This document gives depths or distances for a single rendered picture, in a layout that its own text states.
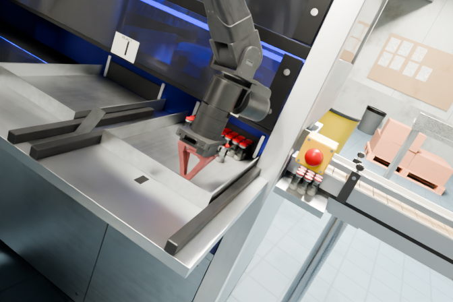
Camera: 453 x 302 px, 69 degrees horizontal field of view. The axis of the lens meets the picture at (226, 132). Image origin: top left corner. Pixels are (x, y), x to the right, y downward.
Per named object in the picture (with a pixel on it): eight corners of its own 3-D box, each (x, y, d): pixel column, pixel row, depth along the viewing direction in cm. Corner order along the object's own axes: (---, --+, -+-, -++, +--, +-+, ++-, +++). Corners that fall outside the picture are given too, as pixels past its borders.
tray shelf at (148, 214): (87, 74, 109) (88, 68, 109) (273, 178, 90) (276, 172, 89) (-99, 76, 66) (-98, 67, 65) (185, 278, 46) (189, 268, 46)
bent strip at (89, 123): (89, 130, 71) (96, 105, 69) (99, 136, 70) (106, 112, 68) (27, 142, 58) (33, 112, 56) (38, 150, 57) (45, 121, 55)
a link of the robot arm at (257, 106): (219, 37, 60) (249, 43, 53) (260, 59, 67) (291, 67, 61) (195, 99, 61) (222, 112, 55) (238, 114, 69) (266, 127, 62)
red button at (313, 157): (303, 158, 78) (311, 143, 76) (319, 166, 77) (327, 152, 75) (300, 162, 74) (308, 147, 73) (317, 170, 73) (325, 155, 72)
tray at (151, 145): (184, 121, 98) (187, 110, 97) (260, 163, 91) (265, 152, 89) (99, 144, 67) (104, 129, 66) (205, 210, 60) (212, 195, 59)
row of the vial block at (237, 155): (187, 129, 92) (192, 114, 91) (241, 160, 87) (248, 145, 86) (183, 130, 90) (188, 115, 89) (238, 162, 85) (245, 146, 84)
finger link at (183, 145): (207, 185, 65) (227, 143, 64) (193, 193, 58) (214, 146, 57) (180, 169, 67) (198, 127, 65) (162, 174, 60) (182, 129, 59)
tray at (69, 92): (99, 74, 107) (102, 64, 106) (162, 109, 100) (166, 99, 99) (-9, 76, 77) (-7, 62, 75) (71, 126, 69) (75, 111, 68)
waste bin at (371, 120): (375, 135, 743) (387, 113, 725) (373, 137, 706) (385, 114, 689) (356, 126, 761) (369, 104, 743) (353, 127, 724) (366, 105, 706)
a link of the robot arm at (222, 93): (209, 66, 58) (228, 75, 54) (237, 78, 63) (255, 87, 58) (194, 102, 59) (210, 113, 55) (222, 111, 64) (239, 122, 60)
